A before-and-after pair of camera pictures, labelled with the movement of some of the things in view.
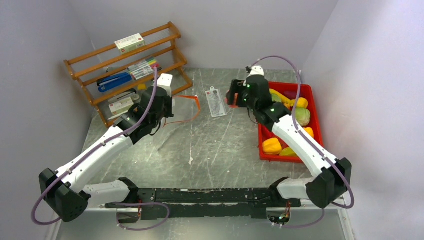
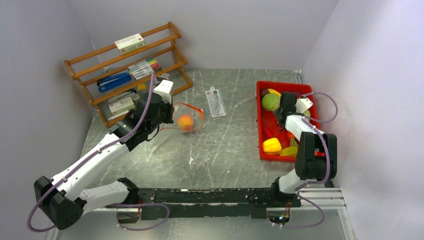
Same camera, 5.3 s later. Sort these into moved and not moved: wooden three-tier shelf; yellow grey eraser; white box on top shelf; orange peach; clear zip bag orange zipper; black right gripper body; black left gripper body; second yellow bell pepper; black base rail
Moved: black right gripper body; orange peach; clear zip bag orange zipper
Not moved: yellow grey eraser; wooden three-tier shelf; white box on top shelf; black base rail; black left gripper body; second yellow bell pepper
